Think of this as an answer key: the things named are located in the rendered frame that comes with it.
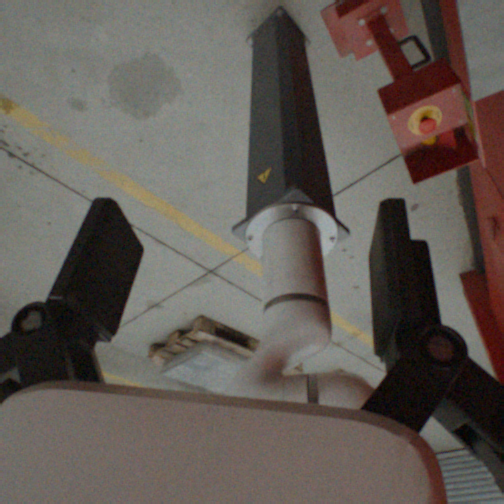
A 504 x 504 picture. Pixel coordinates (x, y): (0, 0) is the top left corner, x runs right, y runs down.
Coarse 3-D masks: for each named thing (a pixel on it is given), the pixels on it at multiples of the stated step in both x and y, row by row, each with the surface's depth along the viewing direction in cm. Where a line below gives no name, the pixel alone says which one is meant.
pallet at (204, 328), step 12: (204, 324) 299; (216, 324) 310; (180, 336) 318; (192, 336) 301; (204, 336) 300; (216, 336) 302; (240, 336) 325; (156, 348) 341; (168, 348) 319; (180, 348) 318; (228, 348) 316; (240, 348) 316; (252, 348) 324; (156, 360) 338; (288, 372) 353; (300, 372) 353
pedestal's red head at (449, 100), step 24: (432, 72) 82; (384, 96) 86; (408, 96) 82; (432, 96) 78; (456, 96) 78; (408, 120) 83; (456, 120) 82; (408, 144) 88; (432, 144) 94; (456, 144) 91; (480, 144) 80; (408, 168) 97; (432, 168) 92; (456, 168) 89
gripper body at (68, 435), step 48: (48, 384) 9; (96, 384) 9; (0, 432) 8; (48, 432) 8; (96, 432) 8; (144, 432) 8; (192, 432) 7; (240, 432) 7; (288, 432) 7; (336, 432) 7; (384, 432) 7; (0, 480) 7; (48, 480) 7; (96, 480) 7; (144, 480) 7; (192, 480) 7; (240, 480) 7; (288, 480) 7; (336, 480) 7; (384, 480) 7; (432, 480) 7
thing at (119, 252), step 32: (96, 224) 12; (128, 224) 14; (96, 256) 12; (128, 256) 14; (64, 288) 10; (96, 288) 12; (128, 288) 14; (64, 320) 11; (96, 320) 12; (0, 352) 10
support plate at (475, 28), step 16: (464, 0) 45; (480, 0) 45; (496, 0) 45; (464, 16) 47; (480, 16) 47; (496, 16) 47; (464, 32) 48; (480, 32) 48; (496, 32) 48; (464, 48) 50; (480, 48) 50; (496, 48) 50; (480, 64) 51; (496, 64) 51; (480, 80) 53; (496, 80) 53; (480, 96) 55
